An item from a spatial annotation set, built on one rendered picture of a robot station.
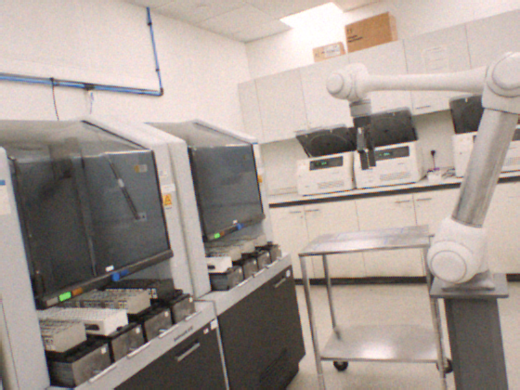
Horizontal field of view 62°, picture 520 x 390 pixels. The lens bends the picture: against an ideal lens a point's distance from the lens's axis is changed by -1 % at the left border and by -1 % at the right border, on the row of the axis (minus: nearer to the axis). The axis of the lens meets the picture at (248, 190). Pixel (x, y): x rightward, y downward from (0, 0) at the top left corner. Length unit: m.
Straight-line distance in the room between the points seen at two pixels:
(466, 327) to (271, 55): 3.94
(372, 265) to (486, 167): 2.82
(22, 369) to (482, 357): 1.53
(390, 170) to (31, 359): 3.32
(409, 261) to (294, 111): 1.85
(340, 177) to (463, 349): 2.58
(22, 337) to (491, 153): 1.48
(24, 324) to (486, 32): 3.96
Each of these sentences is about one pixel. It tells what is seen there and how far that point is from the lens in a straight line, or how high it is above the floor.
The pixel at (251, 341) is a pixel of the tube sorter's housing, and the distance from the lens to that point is 2.22.
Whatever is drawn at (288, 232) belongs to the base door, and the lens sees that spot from 4.45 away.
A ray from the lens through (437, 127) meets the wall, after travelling 4.65.
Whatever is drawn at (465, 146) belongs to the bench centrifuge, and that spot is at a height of 1.16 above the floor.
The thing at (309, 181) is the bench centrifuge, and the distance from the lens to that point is 4.29.
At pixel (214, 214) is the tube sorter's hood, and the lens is 2.10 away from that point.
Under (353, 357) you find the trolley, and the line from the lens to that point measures 2.33.
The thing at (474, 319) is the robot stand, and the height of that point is 0.59.
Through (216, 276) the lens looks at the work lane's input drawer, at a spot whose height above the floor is 0.80.
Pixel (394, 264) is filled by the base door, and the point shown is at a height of 0.20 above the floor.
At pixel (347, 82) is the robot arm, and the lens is 1.65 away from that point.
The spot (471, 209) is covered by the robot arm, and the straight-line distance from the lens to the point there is 1.58.
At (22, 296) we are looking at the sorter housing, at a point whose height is 1.02.
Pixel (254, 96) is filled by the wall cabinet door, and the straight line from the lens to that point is 4.83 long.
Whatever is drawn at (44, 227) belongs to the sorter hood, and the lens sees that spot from 1.43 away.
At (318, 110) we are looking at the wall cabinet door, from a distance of 4.54.
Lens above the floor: 1.27
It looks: 3 degrees down
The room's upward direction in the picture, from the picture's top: 9 degrees counter-clockwise
